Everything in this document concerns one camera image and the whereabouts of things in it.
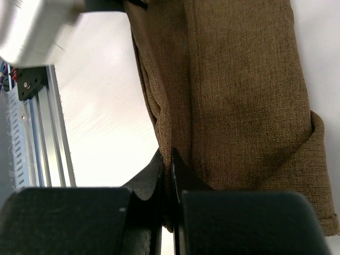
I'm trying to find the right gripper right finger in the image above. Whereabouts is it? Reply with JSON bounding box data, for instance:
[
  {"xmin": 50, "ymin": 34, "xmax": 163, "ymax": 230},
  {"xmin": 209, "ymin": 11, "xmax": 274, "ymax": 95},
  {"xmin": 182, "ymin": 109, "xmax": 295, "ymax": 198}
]
[{"xmin": 171, "ymin": 150, "xmax": 330, "ymax": 254}]

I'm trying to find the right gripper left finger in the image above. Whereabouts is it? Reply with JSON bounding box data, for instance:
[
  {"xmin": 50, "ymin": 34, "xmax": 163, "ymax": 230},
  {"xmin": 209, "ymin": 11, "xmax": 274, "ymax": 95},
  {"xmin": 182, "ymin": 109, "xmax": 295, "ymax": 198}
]
[{"xmin": 1, "ymin": 152, "xmax": 164, "ymax": 254}]

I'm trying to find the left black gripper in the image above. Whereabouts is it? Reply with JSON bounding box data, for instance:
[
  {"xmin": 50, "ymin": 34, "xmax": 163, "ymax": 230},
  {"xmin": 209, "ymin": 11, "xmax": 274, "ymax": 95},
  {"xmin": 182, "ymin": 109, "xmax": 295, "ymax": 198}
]
[{"xmin": 84, "ymin": 0, "xmax": 148, "ymax": 12}]

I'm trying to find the brown cloth napkin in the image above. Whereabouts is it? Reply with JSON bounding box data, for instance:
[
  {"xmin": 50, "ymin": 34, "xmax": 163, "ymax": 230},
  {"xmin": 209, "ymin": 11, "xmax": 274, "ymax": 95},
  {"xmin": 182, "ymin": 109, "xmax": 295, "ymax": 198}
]
[{"xmin": 123, "ymin": 1, "xmax": 339, "ymax": 236}]

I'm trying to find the front aluminium rail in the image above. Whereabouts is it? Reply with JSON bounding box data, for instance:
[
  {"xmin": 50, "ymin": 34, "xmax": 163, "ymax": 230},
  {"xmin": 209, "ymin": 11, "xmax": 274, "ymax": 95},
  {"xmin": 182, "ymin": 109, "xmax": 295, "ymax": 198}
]
[{"xmin": 24, "ymin": 65, "xmax": 77, "ymax": 188}]

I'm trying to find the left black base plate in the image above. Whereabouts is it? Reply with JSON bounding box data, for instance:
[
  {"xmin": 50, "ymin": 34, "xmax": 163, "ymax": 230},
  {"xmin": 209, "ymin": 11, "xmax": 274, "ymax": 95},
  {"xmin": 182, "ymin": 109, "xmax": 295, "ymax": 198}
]
[{"xmin": 17, "ymin": 66, "xmax": 48, "ymax": 101}]

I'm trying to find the slotted cable duct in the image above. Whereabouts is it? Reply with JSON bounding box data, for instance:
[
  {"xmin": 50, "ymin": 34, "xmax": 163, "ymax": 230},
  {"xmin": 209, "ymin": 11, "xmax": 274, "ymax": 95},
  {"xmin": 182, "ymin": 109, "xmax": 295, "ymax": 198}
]
[{"xmin": 1, "ymin": 88, "xmax": 36, "ymax": 190}]

